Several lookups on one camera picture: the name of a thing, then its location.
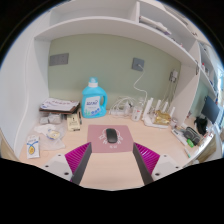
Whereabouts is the black computer mouse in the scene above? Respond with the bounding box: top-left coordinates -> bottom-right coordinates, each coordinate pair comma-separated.
105,127 -> 120,144

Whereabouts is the small beige box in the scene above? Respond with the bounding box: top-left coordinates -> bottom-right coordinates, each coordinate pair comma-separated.
66,113 -> 81,132

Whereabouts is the white power cable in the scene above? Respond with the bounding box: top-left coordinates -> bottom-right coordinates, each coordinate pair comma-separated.
133,64 -> 149,101

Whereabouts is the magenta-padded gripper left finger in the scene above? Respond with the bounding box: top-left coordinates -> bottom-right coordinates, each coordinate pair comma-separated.
41,141 -> 93,186

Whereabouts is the white packet with yellow print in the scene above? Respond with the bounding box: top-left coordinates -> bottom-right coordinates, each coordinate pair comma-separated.
26,134 -> 41,160

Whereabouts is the stack of booklets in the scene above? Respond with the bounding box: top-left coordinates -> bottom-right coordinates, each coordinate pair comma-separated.
38,97 -> 81,115

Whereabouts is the white router with antennas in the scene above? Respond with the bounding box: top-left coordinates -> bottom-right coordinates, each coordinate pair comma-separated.
142,97 -> 177,129

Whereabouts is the pink printed mouse pad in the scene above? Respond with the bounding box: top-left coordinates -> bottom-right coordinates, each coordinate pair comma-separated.
87,124 -> 135,154

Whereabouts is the white power strip with cables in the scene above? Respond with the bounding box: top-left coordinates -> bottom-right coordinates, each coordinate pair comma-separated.
108,96 -> 136,117

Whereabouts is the white wall charger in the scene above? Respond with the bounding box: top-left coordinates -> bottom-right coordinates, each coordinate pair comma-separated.
169,69 -> 179,83

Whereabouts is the black monitor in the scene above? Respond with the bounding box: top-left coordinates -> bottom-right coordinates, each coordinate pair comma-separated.
200,95 -> 222,125

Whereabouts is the grey wall socket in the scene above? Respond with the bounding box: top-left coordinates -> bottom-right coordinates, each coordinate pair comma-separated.
131,57 -> 146,72

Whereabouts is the white remote control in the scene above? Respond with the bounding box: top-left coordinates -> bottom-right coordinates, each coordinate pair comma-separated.
171,128 -> 188,147

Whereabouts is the black bag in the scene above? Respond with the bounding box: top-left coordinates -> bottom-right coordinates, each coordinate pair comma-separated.
194,116 -> 209,136

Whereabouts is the clear plastic bag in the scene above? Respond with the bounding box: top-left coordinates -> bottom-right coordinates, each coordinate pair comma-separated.
33,123 -> 67,152

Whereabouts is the gold foil bag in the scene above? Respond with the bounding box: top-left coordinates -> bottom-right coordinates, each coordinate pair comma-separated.
154,110 -> 172,126

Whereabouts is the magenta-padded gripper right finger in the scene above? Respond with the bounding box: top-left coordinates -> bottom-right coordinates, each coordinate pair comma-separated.
132,142 -> 183,186

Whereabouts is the grey blank wall plate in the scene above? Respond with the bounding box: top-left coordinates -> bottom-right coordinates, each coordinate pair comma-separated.
48,52 -> 70,67

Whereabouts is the white shelf unit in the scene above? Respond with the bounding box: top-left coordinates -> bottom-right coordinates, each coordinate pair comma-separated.
33,0 -> 221,98

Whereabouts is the blue detergent bottle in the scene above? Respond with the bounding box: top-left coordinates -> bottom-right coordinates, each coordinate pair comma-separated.
81,77 -> 109,119

